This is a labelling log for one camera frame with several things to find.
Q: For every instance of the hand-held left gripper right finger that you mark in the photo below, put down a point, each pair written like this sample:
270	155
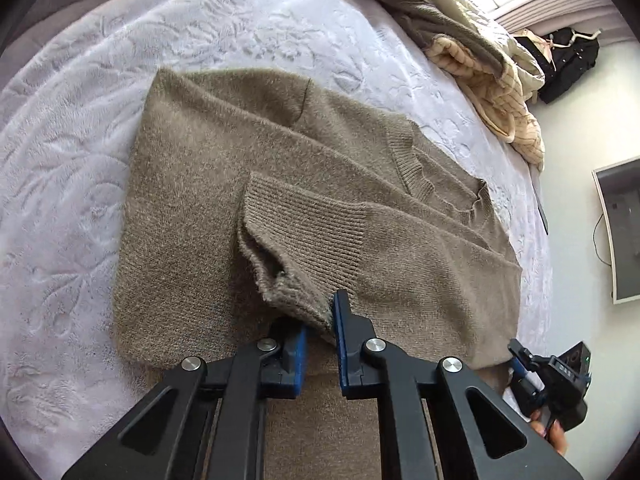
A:
341	345

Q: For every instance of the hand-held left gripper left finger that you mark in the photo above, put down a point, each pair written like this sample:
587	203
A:
295	355

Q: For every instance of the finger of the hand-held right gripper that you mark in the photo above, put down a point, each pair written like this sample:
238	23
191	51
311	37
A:
529	394
522	357

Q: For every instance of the brown knit sweater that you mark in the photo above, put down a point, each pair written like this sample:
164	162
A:
225	185

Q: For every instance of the person's right hand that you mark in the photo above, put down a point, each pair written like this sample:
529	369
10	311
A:
554	437

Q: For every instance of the white embossed blanket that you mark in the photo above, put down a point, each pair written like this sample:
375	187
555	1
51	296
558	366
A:
75	160

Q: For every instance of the black garment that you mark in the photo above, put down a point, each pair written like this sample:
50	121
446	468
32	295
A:
570	60

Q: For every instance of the grey-brown knit garment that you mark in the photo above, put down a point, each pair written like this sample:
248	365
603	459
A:
450	30

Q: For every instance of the white framed wall monitor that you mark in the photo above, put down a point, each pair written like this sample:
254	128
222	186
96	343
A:
622	225

